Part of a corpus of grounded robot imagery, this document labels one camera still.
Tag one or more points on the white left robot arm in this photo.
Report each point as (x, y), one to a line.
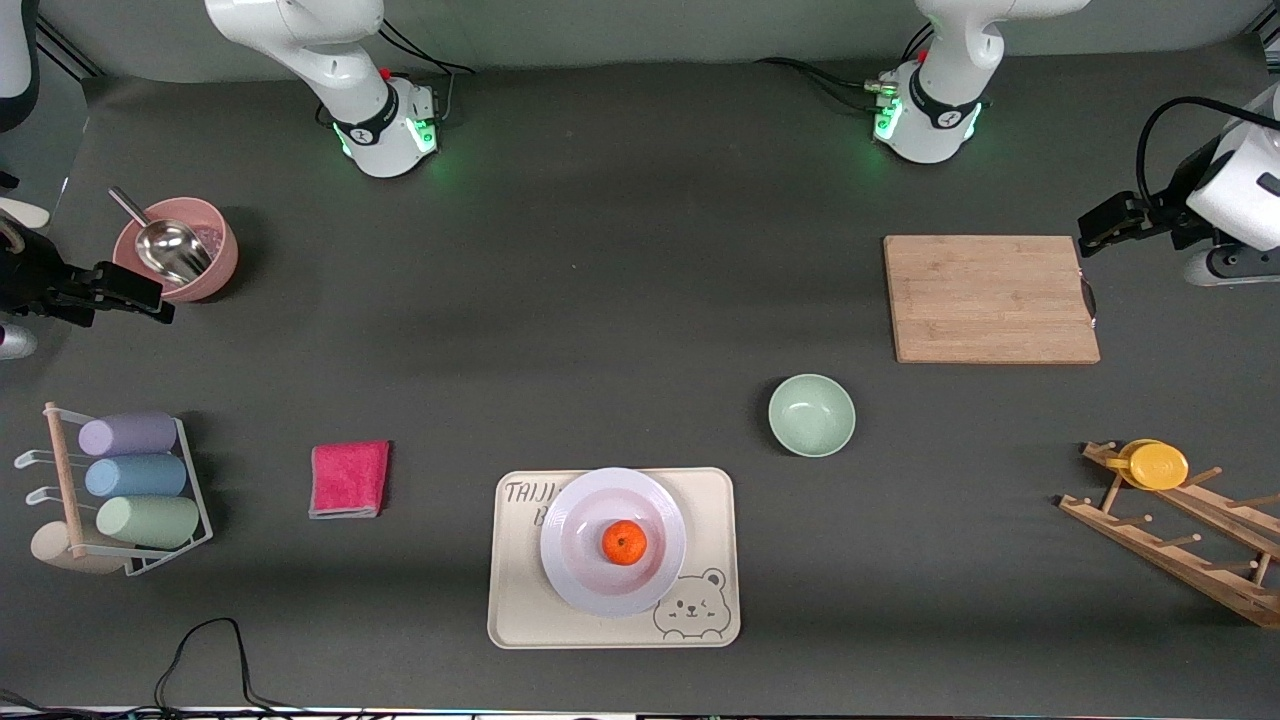
(950, 60)

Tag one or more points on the green cup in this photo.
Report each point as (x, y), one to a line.
(148, 522)

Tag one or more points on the beige cup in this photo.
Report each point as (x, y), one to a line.
(50, 547)

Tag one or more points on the wooden cutting board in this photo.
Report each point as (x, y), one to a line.
(960, 300)

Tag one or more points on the wooden peg rack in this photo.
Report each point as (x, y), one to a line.
(1160, 560)

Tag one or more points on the yellow cup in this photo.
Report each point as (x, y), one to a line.
(1158, 466)

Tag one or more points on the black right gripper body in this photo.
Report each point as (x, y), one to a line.
(30, 275)

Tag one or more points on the orange mandarin fruit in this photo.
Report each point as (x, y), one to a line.
(625, 543)

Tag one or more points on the off-white flat object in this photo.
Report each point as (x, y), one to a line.
(20, 213)

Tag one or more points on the black frame bar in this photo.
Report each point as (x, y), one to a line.
(60, 48)

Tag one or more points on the cream bear print tray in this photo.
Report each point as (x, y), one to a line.
(515, 600)

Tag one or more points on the metal scoop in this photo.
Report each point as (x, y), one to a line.
(170, 250)

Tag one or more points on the pale green bowl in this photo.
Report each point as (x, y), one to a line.
(812, 416)

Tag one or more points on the pink bowl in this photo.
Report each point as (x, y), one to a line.
(225, 265)

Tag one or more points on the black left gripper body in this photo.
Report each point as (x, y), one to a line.
(1176, 203)

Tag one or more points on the white round plate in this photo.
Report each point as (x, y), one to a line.
(590, 585)

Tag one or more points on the blue cup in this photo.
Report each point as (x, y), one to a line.
(135, 477)

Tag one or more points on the pink folded cloth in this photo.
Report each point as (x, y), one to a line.
(350, 480)

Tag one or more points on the purple cup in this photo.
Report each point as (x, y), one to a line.
(128, 435)

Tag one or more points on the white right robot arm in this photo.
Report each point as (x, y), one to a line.
(300, 40)

